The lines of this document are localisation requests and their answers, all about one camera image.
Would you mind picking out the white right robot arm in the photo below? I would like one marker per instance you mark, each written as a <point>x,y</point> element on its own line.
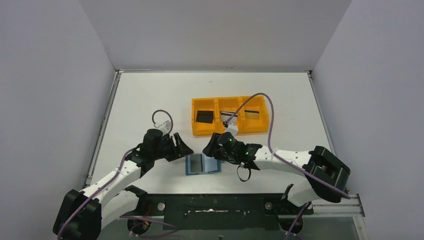
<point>325,175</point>

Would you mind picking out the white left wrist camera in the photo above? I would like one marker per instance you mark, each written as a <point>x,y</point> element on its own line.
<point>165,127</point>

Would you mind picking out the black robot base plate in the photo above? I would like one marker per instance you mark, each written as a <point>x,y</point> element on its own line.
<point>158,215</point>

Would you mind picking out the blue leather card holder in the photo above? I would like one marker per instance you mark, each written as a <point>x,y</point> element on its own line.
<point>210,165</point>

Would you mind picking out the yellow three-compartment plastic tray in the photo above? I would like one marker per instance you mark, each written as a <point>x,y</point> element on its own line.
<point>237,104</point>

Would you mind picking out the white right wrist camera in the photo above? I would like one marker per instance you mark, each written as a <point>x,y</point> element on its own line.
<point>232,128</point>

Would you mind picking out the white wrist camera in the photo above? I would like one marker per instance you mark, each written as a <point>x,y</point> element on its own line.
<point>165,127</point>
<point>232,128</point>

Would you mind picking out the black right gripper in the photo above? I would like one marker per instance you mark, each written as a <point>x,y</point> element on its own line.
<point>215,149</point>

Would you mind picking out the silver striped card middle compartment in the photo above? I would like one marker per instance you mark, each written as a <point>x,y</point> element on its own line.
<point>228,116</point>

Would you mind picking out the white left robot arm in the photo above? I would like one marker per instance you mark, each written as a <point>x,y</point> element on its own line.
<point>82,213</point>

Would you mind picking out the black card in tray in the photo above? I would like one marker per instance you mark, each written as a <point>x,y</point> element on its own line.
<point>205,116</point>

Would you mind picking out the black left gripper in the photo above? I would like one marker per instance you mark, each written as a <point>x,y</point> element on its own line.
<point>174,148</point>

